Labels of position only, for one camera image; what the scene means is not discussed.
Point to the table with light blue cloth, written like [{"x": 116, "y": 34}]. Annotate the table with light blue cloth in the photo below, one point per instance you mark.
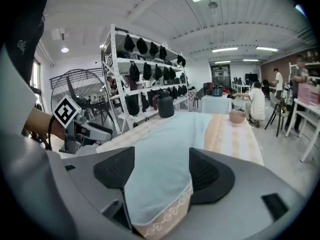
[{"x": 216, "y": 105}]

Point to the round ceiling lamp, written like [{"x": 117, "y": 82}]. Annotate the round ceiling lamp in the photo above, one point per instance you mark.
[{"x": 65, "y": 50}]

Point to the row of black bags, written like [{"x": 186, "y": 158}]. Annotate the row of black bags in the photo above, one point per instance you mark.
[{"x": 134, "y": 72}]

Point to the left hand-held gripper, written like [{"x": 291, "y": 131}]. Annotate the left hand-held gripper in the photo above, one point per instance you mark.
[{"x": 66, "y": 110}]

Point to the white table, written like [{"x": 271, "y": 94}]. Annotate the white table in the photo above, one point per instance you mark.
[{"x": 306, "y": 106}]

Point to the black standing fan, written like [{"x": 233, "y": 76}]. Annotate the black standing fan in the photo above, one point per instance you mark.
[{"x": 71, "y": 89}]

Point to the dark electric cooker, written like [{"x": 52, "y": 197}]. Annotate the dark electric cooker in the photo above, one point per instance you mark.
[{"x": 217, "y": 91}]

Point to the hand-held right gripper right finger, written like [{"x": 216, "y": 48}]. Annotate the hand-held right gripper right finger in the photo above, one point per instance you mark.
[{"x": 210, "y": 179}]

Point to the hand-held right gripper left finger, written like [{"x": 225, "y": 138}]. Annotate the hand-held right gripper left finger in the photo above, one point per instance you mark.
[{"x": 112, "y": 169}]

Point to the white metal shelf rack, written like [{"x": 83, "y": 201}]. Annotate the white metal shelf rack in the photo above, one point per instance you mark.
[{"x": 115, "y": 59}]

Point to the wooden bowl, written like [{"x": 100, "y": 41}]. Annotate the wooden bowl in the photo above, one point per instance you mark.
[{"x": 237, "y": 117}]

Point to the light blue towel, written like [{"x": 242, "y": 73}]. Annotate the light blue towel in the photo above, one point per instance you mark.
[{"x": 160, "y": 159}]

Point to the grey chair with black legs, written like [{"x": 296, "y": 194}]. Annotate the grey chair with black legs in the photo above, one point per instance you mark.
[{"x": 275, "y": 104}]

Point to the pink box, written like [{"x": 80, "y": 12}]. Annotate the pink box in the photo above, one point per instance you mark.
[{"x": 308, "y": 94}]

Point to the person's left forearm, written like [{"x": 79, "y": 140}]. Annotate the person's left forearm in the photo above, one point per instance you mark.
[{"x": 40, "y": 121}]

